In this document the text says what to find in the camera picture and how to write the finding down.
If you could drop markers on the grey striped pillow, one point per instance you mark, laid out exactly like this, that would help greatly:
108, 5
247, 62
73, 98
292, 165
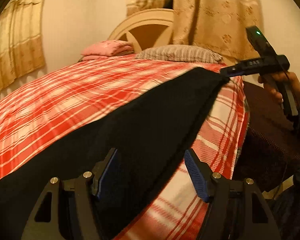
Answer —
179, 53

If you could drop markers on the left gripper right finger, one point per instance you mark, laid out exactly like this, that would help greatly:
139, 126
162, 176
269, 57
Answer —
236, 209

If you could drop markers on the person right hand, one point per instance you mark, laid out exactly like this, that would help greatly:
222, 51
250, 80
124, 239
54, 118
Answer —
280, 77

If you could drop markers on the beige window curtain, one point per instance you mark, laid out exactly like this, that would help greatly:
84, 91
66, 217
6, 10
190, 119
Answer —
21, 48

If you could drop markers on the folded pink blanket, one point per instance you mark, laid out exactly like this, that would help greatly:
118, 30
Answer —
106, 49

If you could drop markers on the beige curtain by headboard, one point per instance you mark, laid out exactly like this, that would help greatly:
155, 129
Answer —
218, 25

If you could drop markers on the cream wooden headboard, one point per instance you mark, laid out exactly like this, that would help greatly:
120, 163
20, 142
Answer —
146, 29

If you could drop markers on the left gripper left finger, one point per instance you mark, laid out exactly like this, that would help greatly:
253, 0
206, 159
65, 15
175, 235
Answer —
64, 211

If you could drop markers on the black pants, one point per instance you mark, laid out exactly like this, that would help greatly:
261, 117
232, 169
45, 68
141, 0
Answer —
151, 135

